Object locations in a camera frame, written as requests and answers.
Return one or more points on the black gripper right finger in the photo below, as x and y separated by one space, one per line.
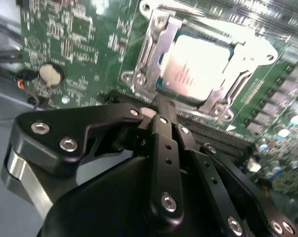
213 187

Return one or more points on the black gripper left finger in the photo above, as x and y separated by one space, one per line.
52 128

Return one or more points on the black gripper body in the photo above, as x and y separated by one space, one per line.
102 209

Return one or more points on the silver CPU green edge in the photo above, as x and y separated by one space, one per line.
200 66

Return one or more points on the metal socket cover frame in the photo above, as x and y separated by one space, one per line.
159 56

